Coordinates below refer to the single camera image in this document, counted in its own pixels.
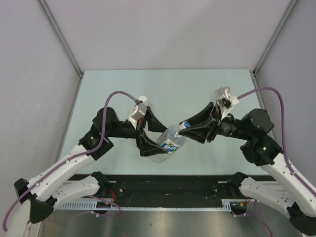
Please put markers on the square bottle white cap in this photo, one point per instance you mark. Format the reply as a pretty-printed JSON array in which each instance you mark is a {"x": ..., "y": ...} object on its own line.
[{"x": 144, "y": 100}]

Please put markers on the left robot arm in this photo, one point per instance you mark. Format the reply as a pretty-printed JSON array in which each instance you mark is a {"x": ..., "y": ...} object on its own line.
[{"x": 46, "y": 191}]

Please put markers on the water bottle blue cap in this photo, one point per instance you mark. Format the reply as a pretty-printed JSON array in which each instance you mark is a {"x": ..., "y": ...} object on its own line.
[{"x": 170, "y": 140}]

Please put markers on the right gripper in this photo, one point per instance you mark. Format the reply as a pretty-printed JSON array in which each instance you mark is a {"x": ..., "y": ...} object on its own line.
[{"x": 208, "y": 130}]

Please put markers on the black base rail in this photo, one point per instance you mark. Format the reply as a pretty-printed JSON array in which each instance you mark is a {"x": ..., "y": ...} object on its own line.
[{"x": 171, "y": 191}]

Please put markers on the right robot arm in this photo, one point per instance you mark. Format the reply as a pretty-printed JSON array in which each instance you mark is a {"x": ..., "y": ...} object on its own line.
[{"x": 295, "y": 202}]

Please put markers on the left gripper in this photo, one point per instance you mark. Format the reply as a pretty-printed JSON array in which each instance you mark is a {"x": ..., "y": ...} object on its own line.
[{"x": 146, "y": 147}]

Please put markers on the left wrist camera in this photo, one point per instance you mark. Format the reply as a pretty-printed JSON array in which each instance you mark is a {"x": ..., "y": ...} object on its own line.
[{"x": 138, "y": 112}]

